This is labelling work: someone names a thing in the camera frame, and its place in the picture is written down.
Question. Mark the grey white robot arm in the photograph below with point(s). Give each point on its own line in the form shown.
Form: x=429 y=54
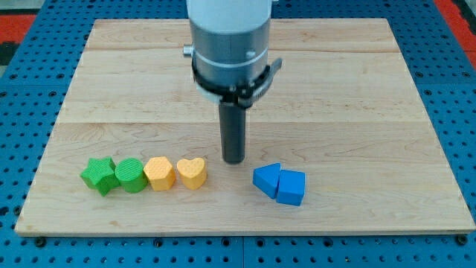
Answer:
x=229 y=49

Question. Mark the yellow heart block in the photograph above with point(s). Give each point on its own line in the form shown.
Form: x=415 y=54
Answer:
x=193 y=172

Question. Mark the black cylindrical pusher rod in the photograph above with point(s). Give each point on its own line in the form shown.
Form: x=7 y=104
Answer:
x=232 y=130

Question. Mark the blue triangle block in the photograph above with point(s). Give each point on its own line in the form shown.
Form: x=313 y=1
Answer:
x=266 y=178

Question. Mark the blue cube block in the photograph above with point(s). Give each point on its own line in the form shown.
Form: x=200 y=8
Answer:
x=291 y=187

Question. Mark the yellow hexagon block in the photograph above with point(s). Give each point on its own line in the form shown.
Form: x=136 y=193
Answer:
x=160 y=173

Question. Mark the wooden board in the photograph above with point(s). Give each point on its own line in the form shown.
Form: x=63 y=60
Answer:
x=343 y=109

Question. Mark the green cylinder block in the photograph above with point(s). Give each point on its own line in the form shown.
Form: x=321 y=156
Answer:
x=130 y=175

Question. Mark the green star block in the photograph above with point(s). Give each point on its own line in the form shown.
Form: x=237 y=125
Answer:
x=99 y=175

